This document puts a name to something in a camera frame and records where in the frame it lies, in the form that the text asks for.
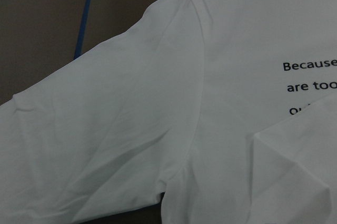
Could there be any white long-sleeve printed shirt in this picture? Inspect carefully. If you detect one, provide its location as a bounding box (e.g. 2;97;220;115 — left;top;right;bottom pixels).
1;0;336;223

